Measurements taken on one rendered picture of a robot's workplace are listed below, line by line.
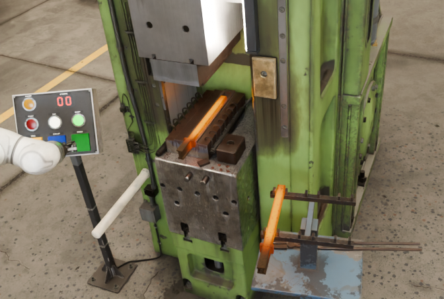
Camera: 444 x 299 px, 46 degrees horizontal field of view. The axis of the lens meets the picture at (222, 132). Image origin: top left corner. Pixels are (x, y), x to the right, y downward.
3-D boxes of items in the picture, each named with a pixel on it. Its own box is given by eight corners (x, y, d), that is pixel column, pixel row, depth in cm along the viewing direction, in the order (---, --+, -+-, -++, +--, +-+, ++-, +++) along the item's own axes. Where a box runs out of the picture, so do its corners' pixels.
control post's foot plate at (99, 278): (118, 295, 277) (115, 284, 272) (84, 284, 286) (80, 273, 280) (139, 265, 293) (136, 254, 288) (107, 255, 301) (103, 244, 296)
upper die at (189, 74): (199, 87, 197) (196, 65, 191) (153, 80, 204) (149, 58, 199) (240, 39, 227) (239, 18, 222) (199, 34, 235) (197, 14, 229)
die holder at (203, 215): (242, 251, 234) (235, 175, 208) (168, 231, 248) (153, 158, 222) (282, 174, 274) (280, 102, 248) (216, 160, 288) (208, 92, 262)
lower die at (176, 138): (209, 160, 217) (207, 144, 213) (167, 151, 225) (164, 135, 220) (246, 107, 248) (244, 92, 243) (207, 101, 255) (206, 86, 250)
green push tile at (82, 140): (90, 151, 220) (88, 133, 219) (72, 152, 220) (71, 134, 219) (91, 150, 221) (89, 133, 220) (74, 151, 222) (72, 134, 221)
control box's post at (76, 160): (114, 278, 287) (62, 116, 224) (108, 276, 289) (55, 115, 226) (117, 272, 290) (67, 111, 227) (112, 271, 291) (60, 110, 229)
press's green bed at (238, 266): (248, 313, 261) (242, 251, 234) (182, 293, 275) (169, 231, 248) (283, 235, 301) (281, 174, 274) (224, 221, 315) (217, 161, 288)
